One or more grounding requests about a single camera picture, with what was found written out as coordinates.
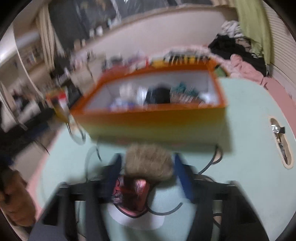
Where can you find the white clothes pile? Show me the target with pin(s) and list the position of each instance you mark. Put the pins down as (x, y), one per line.
(232, 29)

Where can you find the silver metal cup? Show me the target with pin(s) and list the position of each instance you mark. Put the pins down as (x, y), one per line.
(75, 131)

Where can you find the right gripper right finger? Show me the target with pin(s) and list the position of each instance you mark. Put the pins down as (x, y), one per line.
(239, 220)

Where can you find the dark box red cross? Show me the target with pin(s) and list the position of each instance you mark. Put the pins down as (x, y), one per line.
(130, 195)

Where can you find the orange gradient cardboard box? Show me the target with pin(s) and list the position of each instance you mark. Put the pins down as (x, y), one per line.
(167, 122)

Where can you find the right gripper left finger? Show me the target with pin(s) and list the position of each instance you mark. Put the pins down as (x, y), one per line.
(58, 219)

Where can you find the cartoon print blanket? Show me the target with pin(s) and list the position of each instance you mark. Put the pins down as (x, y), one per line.
(178, 58)

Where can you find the brown furry pouch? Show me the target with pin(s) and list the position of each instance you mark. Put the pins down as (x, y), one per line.
(148, 161)

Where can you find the black clothes pile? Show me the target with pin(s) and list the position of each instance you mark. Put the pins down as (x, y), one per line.
(225, 47)

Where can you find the black lace fabric bundle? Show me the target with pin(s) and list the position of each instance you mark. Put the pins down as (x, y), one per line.
(158, 95)

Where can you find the green hanging garment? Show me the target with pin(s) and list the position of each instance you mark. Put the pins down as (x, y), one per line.
(255, 26)

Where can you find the person left hand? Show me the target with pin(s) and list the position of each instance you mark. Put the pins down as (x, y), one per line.
(16, 201)

